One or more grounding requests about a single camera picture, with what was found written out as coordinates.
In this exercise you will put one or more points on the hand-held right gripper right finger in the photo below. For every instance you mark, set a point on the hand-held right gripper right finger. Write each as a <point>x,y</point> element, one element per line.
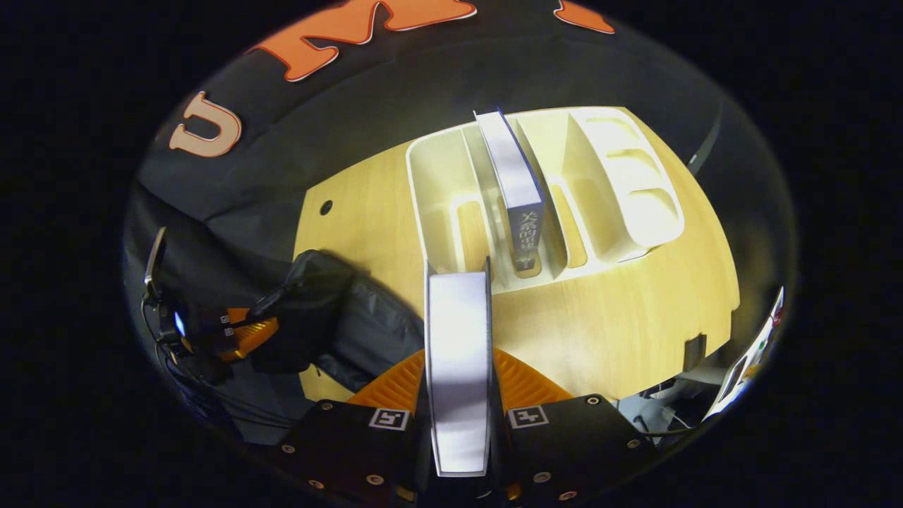
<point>564,444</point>

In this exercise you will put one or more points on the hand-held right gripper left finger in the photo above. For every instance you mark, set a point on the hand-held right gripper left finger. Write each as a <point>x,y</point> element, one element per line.
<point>353,444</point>

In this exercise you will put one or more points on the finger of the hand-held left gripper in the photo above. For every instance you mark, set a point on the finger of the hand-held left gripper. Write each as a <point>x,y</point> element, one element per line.
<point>238,315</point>
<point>250,337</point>

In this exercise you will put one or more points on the black schoolbag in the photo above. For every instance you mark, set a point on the black schoolbag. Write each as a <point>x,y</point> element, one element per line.
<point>353,317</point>

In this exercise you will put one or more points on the dark grey book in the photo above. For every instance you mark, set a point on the dark grey book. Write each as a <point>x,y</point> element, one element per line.
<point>458,367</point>

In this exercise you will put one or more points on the white bookshelf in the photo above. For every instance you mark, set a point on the white bookshelf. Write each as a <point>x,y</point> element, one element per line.
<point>437,190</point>

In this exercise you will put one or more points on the blue book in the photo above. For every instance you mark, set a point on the blue book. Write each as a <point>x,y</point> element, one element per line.
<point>515,176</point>

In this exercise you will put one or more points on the white printed panel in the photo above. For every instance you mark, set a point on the white printed panel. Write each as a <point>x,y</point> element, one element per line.
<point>758,353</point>

